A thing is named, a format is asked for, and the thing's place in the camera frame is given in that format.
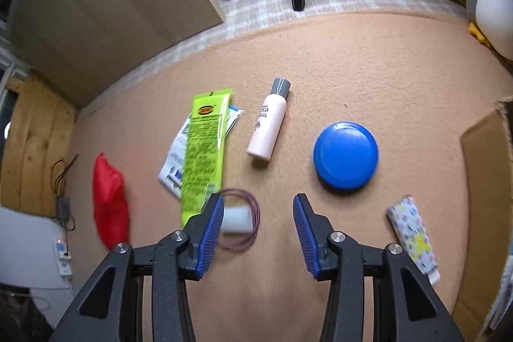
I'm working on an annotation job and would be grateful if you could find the green tube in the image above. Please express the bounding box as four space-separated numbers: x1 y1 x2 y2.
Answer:
180 88 232 224

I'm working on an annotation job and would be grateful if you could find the small penguin plush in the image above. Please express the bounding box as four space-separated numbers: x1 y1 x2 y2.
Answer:
466 0 513 61

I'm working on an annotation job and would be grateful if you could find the small white block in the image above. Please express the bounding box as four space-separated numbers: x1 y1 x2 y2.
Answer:
221 206 254 234

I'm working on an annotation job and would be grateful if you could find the small pink bottle grey cap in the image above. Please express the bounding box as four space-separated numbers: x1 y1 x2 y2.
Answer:
247 77 290 162

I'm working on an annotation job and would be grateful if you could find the wooden cabinet panel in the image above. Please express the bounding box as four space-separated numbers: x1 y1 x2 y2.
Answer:
8 0 224 107

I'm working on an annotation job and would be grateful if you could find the blue round container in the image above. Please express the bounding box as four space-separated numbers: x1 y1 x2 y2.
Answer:
313 121 379 190

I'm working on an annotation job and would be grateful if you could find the white appliance with socket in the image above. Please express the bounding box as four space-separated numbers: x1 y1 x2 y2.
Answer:
0 207 75 327

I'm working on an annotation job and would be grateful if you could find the white blue sachet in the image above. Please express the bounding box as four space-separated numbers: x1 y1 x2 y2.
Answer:
158 105 244 201

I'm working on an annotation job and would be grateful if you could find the red cloth pouch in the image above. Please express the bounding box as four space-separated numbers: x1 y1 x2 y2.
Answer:
92 153 130 251

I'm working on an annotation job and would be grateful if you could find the purple hair tie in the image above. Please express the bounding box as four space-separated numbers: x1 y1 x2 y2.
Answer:
215 187 262 251

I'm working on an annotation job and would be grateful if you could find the cardboard box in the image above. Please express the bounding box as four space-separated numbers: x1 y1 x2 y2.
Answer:
453 97 512 341

